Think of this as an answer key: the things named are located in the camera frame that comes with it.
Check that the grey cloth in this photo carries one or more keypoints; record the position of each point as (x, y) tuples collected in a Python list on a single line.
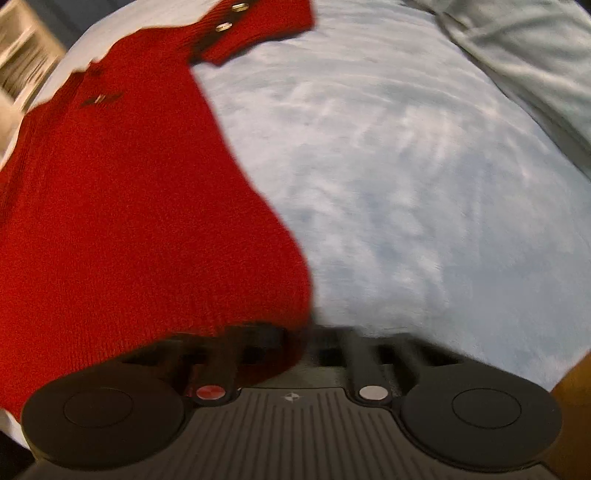
[(521, 55)]

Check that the white compartment shelf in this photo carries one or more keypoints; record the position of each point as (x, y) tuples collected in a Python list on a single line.
[(23, 60)]

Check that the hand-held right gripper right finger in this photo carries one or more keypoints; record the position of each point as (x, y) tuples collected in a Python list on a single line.
[(364, 364)]

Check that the dark blue curtain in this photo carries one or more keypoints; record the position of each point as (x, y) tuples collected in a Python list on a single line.
[(69, 18)]

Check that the light blue fleece blanket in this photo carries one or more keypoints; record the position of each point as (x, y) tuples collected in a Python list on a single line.
[(392, 184)]

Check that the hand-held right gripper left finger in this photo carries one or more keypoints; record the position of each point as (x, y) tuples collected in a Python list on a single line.
[(229, 364)]

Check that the red knit sweater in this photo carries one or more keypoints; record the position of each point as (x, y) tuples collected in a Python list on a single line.
[(138, 230)]

